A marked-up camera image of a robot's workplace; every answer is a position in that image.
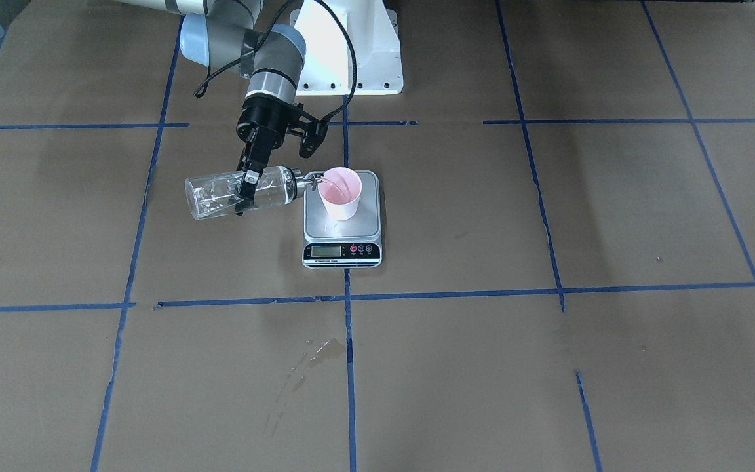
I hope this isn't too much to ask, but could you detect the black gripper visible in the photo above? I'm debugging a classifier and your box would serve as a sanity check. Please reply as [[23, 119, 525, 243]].
[[235, 94, 305, 216]]

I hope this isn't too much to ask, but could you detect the clear glass sauce bottle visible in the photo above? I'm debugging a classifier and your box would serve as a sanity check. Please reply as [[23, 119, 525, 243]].
[[184, 165, 324, 220]]

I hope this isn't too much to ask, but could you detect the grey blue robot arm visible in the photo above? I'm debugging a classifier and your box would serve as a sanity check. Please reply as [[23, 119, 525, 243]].
[[139, 1, 326, 220]]

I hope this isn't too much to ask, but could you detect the silver digital kitchen scale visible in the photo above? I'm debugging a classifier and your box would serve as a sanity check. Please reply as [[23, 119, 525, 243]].
[[302, 170, 383, 269]]

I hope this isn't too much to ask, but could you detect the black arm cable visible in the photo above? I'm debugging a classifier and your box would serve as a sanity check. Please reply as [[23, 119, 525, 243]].
[[194, 0, 358, 125]]

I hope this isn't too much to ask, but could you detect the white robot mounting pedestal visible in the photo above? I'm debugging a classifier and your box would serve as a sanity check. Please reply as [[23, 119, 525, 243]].
[[290, 1, 404, 96]]

